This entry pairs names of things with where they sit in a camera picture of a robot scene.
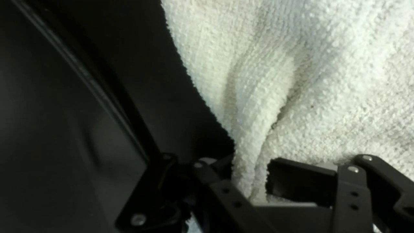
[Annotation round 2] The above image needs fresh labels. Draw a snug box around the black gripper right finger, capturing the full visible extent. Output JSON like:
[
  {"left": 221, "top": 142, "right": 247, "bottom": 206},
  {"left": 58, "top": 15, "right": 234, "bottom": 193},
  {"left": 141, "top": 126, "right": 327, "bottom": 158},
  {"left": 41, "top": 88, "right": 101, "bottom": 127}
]
[{"left": 265, "top": 153, "right": 414, "bottom": 233}]

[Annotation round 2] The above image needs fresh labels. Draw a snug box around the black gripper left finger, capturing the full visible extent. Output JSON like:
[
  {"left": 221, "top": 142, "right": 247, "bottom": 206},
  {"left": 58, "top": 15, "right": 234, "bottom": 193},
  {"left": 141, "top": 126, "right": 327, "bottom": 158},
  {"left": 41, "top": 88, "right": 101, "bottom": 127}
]
[{"left": 115, "top": 152, "right": 277, "bottom": 233}]

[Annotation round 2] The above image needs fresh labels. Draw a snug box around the white terry towel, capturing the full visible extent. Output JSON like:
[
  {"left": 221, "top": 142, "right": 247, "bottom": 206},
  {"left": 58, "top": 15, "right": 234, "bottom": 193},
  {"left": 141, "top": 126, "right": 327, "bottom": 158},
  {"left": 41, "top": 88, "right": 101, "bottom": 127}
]
[{"left": 159, "top": 0, "right": 414, "bottom": 208}]

